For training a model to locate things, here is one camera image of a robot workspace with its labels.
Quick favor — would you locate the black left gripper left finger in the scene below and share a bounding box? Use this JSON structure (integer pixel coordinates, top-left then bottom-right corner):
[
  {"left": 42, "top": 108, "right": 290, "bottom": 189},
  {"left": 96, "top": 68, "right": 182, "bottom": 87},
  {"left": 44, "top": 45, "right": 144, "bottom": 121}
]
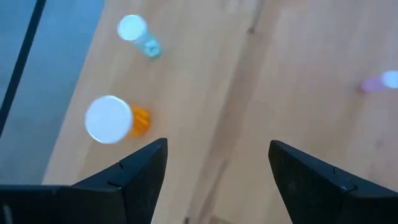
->
[{"left": 0, "top": 138, "right": 169, "bottom": 224}]

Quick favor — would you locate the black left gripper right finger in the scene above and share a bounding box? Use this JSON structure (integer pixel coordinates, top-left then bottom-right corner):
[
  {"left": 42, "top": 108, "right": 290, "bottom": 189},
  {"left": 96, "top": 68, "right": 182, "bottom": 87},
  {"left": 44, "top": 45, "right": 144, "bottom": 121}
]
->
[{"left": 268, "top": 139, "right": 398, "bottom": 224}]

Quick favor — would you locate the small pink medicine bottle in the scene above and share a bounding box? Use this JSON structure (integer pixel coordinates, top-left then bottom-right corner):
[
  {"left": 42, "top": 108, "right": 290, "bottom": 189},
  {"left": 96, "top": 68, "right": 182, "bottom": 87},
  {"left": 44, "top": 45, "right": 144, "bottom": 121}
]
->
[{"left": 359, "top": 70, "right": 398, "bottom": 93}]

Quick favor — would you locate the large orange medicine bottle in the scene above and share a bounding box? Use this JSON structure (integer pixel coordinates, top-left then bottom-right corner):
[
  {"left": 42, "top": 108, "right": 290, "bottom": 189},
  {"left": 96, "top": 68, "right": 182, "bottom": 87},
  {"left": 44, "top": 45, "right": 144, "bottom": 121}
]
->
[{"left": 84, "top": 95, "right": 152, "bottom": 145}]

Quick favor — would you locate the small green medicine bottle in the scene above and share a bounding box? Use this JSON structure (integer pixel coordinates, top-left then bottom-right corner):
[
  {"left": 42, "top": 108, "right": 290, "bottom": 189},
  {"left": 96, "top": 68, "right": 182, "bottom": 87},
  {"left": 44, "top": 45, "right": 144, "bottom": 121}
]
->
[{"left": 117, "top": 14, "right": 163, "bottom": 60}]

